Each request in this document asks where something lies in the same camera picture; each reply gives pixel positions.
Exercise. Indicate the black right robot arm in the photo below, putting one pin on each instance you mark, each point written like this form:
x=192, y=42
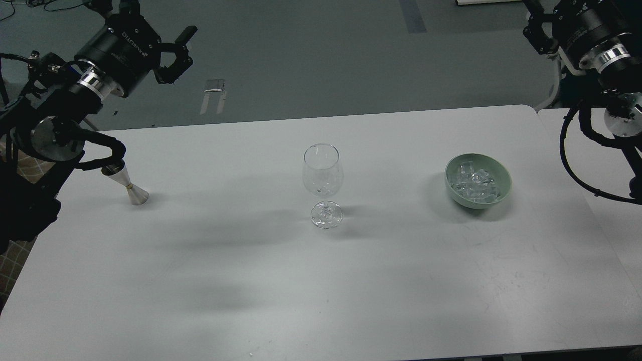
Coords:
x=609, y=111

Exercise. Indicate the steel double jigger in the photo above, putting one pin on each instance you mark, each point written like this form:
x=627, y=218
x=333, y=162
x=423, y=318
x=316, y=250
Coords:
x=118, y=172

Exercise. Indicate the clear wine glass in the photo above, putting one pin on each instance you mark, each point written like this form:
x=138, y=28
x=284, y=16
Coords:
x=323, y=176

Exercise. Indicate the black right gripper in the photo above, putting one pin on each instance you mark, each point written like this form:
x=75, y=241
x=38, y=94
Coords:
x=583, y=29

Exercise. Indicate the clear ice cubes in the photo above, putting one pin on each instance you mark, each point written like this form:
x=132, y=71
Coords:
x=475, y=184

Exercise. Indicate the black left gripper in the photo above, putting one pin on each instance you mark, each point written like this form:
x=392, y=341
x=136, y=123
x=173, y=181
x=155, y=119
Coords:
x=126, y=50

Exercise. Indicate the green bowl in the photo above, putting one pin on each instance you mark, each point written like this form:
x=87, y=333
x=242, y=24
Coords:
x=499, y=172

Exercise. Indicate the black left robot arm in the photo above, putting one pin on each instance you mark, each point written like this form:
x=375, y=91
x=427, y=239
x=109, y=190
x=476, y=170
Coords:
x=42, y=127

